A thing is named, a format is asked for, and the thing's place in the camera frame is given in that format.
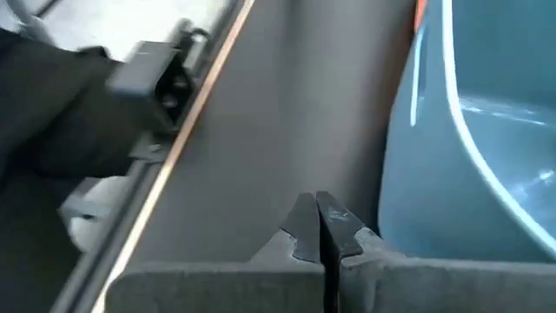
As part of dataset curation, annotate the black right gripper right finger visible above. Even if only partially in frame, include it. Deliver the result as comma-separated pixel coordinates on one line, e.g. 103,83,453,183
315,190,556,313

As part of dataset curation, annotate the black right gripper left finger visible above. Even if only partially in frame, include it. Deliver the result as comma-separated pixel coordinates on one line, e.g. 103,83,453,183
105,192,326,313

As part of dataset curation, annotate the orange plastic bin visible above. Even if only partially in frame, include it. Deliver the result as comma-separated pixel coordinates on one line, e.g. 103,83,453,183
413,0,430,34

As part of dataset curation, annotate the blue-grey plastic bin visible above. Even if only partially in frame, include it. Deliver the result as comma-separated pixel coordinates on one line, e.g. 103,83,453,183
376,0,556,263

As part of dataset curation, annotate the black table edge rail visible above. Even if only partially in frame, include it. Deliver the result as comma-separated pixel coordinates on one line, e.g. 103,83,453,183
50,0,244,313

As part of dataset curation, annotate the white metal bracket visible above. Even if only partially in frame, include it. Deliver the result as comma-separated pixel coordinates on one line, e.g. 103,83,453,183
59,176,131,253

